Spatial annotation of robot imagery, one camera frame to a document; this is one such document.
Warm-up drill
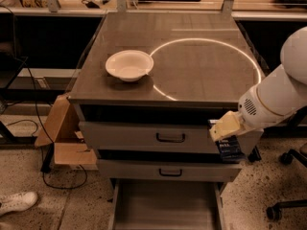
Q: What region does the brown cardboard box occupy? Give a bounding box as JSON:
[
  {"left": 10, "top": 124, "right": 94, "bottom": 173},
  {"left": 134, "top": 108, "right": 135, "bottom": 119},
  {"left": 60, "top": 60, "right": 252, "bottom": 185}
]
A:
[{"left": 35, "top": 94, "right": 97, "bottom": 170}]

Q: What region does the black office chair base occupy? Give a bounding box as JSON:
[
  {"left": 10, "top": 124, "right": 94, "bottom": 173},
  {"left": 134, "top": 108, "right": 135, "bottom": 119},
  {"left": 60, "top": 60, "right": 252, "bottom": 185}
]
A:
[{"left": 248, "top": 144, "right": 307, "bottom": 222}]

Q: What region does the grey drawer cabinet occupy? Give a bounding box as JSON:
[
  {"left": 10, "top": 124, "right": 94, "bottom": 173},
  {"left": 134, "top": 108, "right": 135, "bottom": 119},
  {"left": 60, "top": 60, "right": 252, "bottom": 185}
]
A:
[{"left": 68, "top": 11, "right": 273, "bottom": 230}]

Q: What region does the dark blue rxbar wrapper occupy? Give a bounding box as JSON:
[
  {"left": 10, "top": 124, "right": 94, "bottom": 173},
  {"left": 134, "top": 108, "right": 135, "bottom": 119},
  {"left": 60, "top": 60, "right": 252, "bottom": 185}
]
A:
[{"left": 207, "top": 119, "right": 248, "bottom": 163}]

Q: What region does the white ceramic bowl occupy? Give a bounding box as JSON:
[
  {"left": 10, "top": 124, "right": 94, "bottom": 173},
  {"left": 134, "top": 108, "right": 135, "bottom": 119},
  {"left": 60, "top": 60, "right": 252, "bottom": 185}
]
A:
[{"left": 106, "top": 50, "right": 154, "bottom": 82}]

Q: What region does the grey open bottom drawer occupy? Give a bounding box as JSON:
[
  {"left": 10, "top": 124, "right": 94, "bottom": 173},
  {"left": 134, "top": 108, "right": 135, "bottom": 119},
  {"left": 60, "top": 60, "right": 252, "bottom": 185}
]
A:
[{"left": 107, "top": 179, "right": 226, "bottom": 230}]

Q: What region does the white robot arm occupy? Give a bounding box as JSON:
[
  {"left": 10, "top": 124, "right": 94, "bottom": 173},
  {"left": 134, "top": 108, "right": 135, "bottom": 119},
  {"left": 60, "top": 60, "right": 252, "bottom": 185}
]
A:
[{"left": 209, "top": 27, "right": 307, "bottom": 142}]

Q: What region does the black floor cable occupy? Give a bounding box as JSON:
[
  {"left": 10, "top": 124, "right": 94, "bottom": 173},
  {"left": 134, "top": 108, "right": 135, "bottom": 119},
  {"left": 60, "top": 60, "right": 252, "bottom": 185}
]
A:
[{"left": 0, "top": 3, "right": 88, "bottom": 190}]

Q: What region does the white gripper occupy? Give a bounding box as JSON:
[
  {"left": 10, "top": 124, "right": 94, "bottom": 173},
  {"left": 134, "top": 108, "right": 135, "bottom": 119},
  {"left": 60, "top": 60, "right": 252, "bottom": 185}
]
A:
[{"left": 209, "top": 86, "right": 276, "bottom": 142}]

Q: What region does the grey top drawer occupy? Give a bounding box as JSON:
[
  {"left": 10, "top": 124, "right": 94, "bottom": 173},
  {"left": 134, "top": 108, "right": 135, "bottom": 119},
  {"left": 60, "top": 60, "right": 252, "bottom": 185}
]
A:
[{"left": 79, "top": 121, "right": 265, "bottom": 155}]

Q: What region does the white sneaker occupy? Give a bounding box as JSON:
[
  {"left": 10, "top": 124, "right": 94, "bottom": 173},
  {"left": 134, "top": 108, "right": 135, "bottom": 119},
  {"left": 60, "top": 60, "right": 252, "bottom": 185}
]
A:
[{"left": 0, "top": 192, "right": 38, "bottom": 216}]

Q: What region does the grey middle drawer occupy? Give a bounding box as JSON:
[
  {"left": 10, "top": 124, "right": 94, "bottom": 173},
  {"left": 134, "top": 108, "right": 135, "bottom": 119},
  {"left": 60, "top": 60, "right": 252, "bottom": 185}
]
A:
[{"left": 97, "top": 159, "right": 242, "bottom": 182}]

